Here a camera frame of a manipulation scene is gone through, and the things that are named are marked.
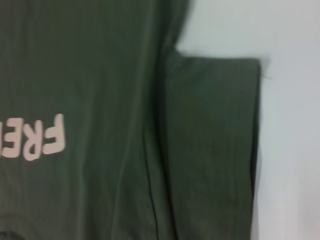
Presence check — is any dark green FREE t-shirt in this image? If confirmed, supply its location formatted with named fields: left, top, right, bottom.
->
left=0, top=0, right=262, bottom=240

